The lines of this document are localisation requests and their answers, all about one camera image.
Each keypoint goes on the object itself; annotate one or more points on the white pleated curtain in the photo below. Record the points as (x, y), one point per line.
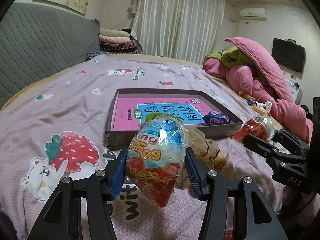
(178, 29)

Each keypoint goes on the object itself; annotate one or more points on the beige mesh drawstring pouch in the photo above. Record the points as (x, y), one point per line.
(207, 149)

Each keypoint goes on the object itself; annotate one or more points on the grey quilted headboard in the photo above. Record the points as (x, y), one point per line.
(38, 41)

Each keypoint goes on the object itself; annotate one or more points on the pink and blue book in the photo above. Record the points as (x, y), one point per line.
(130, 113)

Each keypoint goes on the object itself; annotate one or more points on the lilac strawberry print bedsheet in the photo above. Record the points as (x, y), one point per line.
(77, 101)

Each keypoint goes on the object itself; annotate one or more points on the red-white surprise egg toy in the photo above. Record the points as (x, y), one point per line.
(260, 126)

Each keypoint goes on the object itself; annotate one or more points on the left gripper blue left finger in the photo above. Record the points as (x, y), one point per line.
(117, 173)

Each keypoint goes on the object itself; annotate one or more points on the pink quilted comforter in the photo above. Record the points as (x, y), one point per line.
(264, 82)

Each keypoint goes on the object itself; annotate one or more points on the blue Oreo cookie packet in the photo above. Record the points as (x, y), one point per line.
(216, 118)

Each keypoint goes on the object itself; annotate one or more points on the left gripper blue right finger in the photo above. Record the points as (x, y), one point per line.
(196, 171)

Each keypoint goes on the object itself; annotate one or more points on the green garment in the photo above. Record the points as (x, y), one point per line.
(231, 57)

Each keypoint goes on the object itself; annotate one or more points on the white wall air conditioner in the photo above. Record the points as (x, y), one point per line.
(254, 13)

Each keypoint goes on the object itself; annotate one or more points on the black wall television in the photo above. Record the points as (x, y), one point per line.
(289, 54)

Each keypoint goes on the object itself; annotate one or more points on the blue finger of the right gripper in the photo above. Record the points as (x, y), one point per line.
(290, 142)
(261, 148)

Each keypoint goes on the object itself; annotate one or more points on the stack of folded blankets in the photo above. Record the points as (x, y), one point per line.
(117, 42)

